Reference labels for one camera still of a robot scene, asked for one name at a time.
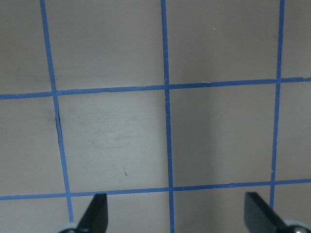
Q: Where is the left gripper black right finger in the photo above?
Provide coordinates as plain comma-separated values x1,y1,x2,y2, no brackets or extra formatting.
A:
244,192,289,233

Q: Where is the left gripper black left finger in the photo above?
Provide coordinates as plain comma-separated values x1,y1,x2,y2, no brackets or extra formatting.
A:
76,194,108,233

